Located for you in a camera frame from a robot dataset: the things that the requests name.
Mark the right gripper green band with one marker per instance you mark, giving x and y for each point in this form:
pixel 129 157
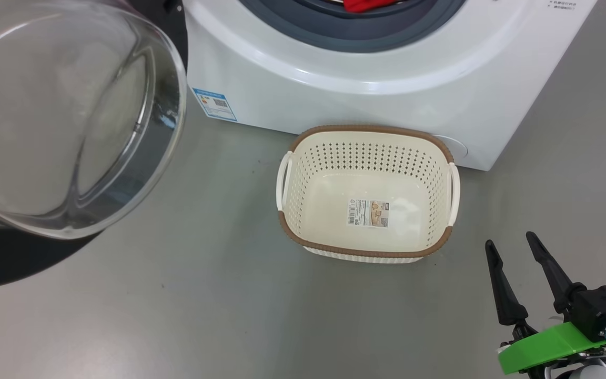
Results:
pixel 550 347

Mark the round glass washing machine door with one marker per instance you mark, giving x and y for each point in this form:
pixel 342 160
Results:
pixel 45 105

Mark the red and white garment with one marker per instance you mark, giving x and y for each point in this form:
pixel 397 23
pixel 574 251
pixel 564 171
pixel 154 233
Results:
pixel 366 5

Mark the white printed product label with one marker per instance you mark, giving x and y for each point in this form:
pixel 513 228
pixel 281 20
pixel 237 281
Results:
pixel 369 213

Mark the white front-load washing machine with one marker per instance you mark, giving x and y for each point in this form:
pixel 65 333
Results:
pixel 387 105

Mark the cream perforated laundry basket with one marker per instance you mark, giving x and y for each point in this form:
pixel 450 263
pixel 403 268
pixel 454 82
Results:
pixel 334 158

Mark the round white filter cover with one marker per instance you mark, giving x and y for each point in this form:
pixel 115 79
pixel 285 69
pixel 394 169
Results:
pixel 458 150

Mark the blue energy label sticker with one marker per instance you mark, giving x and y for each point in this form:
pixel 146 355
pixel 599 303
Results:
pixel 214 104

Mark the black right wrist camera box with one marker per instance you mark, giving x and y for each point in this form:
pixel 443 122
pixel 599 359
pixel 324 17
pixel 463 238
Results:
pixel 603 310

